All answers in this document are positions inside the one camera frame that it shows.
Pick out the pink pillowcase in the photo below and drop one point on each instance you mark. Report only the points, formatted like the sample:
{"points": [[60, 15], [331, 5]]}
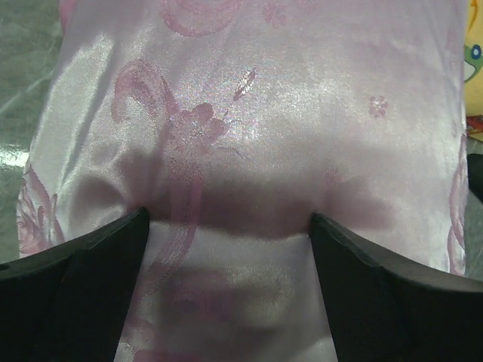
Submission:
{"points": [[232, 122]]}

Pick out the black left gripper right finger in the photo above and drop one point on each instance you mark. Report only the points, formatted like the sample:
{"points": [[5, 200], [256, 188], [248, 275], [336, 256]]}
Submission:
{"points": [[382, 306]]}

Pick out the yellow cartoon car pillow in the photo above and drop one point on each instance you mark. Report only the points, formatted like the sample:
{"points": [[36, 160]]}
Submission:
{"points": [[473, 70]]}

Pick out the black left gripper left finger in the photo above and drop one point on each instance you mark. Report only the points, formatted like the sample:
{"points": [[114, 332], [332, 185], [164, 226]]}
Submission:
{"points": [[69, 303]]}

